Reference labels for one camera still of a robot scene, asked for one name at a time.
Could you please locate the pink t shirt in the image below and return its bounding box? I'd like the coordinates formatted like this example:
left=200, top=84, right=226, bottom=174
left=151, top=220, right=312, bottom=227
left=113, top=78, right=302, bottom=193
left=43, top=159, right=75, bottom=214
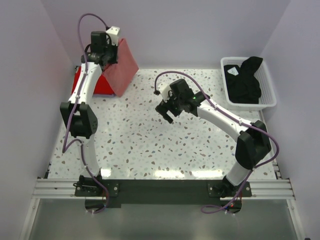
left=102, top=38, right=139, bottom=97

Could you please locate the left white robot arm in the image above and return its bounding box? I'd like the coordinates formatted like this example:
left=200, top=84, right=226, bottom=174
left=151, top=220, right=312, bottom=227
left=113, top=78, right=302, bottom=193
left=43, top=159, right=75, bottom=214
left=60, top=26, right=120, bottom=178

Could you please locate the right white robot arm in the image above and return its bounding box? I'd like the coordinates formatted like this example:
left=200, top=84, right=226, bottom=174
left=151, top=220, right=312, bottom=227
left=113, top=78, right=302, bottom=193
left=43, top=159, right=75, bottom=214
left=155, top=78, right=271, bottom=197

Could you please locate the folded red t shirt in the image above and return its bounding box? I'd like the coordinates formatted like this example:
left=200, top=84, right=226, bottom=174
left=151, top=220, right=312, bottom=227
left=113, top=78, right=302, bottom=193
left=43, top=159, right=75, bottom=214
left=72, top=66, right=115, bottom=96

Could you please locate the black t shirt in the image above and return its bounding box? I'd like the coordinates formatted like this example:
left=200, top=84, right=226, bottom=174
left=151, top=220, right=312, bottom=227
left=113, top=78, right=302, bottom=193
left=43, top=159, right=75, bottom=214
left=223, top=56, right=263, bottom=104

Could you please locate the white plastic basket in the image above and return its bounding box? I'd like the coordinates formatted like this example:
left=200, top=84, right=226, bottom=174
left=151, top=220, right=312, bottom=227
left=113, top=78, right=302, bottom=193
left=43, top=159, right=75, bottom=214
left=220, top=56, right=277, bottom=111

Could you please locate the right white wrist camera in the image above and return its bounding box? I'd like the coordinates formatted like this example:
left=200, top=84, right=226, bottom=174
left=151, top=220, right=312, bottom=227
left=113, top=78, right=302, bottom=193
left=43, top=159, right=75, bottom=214
left=158, top=83, right=173, bottom=103

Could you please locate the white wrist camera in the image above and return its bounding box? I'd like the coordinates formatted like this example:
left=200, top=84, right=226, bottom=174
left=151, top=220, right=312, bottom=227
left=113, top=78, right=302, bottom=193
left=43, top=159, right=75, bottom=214
left=105, top=26, right=121, bottom=46
left=158, top=83, right=173, bottom=103

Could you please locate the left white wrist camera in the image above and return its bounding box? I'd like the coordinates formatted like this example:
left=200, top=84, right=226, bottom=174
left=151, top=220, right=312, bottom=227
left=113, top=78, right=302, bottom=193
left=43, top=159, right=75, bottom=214
left=105, top=26, right=121, bottom=46

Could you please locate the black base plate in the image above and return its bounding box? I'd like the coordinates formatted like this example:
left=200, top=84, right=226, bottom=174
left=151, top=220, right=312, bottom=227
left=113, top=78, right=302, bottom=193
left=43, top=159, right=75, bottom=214
left=73, top=176, right=252, bottom=210

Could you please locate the aluminium rail frame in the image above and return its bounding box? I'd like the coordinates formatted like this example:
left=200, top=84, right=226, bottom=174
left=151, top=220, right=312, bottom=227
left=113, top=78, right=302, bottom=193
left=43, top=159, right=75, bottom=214
left=18, top=144, right=300, bottom=240

